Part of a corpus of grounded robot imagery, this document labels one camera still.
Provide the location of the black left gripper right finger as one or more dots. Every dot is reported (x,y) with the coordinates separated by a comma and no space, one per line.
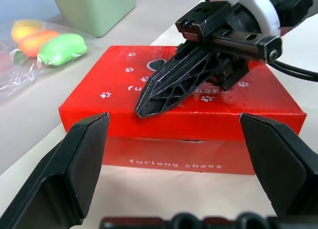
(285,164)

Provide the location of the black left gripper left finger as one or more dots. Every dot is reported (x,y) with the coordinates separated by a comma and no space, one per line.
(54,169)

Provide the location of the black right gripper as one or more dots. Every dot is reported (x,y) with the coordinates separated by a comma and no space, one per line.
(206,20)

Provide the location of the orange shoe box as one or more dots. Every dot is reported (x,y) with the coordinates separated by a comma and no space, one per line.
(174,144)

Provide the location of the clear plastic toy bag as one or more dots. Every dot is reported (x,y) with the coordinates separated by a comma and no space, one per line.
(15,86)

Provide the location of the green plastic bin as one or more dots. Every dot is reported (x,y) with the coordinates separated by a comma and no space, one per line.
(94,13)

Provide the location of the green toy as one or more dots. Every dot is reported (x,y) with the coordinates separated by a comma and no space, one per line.
(62,50)

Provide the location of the small orange toy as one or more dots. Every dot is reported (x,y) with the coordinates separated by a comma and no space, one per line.
(34,44)

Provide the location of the yellow toy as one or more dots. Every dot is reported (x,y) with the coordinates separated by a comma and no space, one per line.
(24,30)

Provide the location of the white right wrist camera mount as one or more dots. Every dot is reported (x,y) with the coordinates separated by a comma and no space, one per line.
(261,10)

